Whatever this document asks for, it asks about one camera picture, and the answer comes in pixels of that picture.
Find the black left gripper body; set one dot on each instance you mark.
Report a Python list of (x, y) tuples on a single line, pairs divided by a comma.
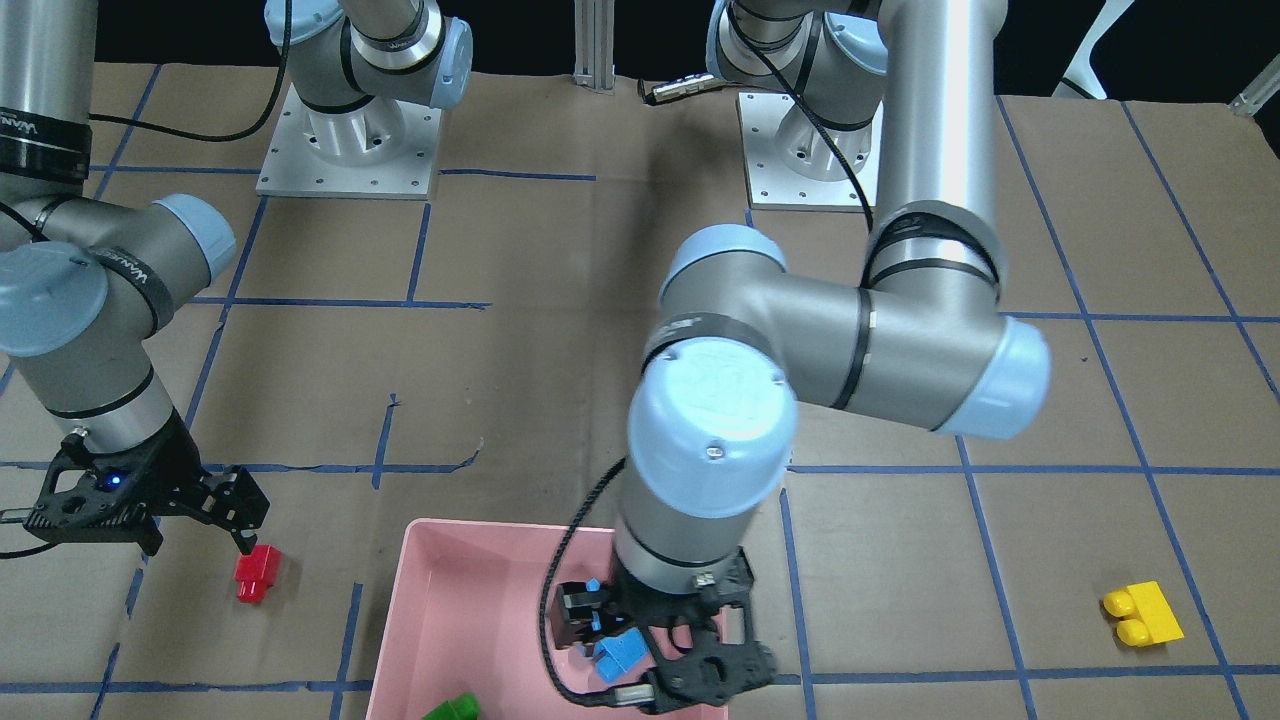
[(577, 607)]

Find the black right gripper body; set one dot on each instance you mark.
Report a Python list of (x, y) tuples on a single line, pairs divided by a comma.
[(163, 470)]

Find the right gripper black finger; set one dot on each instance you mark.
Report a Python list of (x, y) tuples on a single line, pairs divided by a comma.
[(234, 501)]

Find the blue toy block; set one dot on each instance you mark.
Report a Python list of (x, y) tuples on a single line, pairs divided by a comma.
[(613, 644)]

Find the red toy block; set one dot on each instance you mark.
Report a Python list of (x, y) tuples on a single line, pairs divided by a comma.
[(256, 573)]

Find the green toy block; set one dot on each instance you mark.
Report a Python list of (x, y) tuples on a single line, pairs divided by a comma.
[(462, 707)]

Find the yellow toy block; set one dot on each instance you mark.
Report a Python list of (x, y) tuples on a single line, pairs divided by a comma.
[(1143, 615)]

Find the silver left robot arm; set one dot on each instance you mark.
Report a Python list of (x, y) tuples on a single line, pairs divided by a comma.
[(742, 341)]

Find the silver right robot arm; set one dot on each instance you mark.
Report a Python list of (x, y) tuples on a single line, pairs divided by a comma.
[(86, 282)]

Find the pink plastic box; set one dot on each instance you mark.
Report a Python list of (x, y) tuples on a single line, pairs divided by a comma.
[(461, 618)]

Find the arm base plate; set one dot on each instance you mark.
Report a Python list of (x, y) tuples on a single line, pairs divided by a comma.
[(791, 168), (385, 150)]

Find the aluminium frame post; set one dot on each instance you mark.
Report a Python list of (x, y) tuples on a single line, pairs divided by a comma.
[(593, 38)]

